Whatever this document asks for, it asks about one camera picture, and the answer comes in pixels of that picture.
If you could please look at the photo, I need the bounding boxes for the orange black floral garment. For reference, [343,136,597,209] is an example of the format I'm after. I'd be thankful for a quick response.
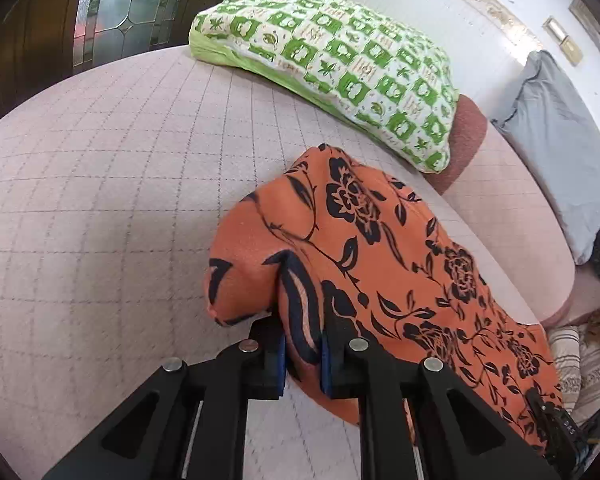
[206,144,562,451]

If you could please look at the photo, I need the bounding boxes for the striped beige blanket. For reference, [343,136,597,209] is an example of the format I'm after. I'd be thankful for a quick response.
[547,325,600,427]

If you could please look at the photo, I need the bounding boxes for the pink quilted bolster cushion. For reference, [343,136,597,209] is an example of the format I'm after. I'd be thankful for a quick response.
[425,96,576,327]

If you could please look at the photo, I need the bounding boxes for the pink quilted bed cover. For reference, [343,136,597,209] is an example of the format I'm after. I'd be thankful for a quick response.
[0,47,535,479]

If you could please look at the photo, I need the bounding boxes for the grey pillow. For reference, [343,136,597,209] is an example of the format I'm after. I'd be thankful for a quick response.
[491,50,600,264]

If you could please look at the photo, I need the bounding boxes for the green white patterned pillow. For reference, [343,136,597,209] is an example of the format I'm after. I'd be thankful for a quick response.
[188,0,458,174]

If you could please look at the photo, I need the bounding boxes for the stained glass wooden door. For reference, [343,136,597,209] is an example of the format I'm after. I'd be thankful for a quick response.
[0,0,222,119]

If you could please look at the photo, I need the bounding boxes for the wall switch plates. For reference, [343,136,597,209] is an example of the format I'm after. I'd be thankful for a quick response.
[543,16,583,66]

